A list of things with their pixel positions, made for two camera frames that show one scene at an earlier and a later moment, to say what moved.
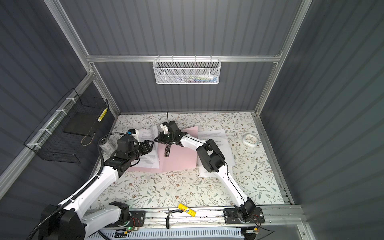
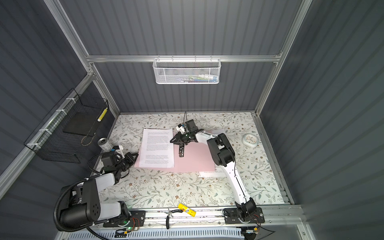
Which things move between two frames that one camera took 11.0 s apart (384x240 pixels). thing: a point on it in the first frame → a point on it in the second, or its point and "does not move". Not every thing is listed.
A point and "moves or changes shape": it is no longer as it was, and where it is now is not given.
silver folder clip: (167, 150) → (181, 151)
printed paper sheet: (150, 159) moves or changes shape
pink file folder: (180, 157) moves or changes shape
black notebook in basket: (83, 122) does not move
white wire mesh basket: (187, 71) does not move
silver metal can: (106, 146) does not move
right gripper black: (162, 137) → (180, 139)
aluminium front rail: (274, 215) does not move
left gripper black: (145, 146) → (131, 160)
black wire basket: (73, 123) does not move
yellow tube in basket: (102, 114) does not move
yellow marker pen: (185, 208) does not move
